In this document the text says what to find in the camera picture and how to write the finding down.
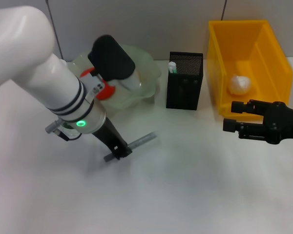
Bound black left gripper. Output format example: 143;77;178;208
91;118;133;161

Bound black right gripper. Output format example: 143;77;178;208
222;98;293;145

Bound grey marker pen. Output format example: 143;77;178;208
103;132;158;163

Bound white paper ball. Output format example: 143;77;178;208
228;75;252;96

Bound orange fruit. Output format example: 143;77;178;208
79;67;117;101

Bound green pen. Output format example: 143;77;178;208
168;61;179;75

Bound black mesh pen holder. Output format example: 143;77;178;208
166;51;204;111

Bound green glass fruit plate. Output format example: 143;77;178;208
70;43;162;112

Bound yellow plastic bin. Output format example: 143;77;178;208
208;19;293;121

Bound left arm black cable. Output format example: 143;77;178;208
44;118;83;142

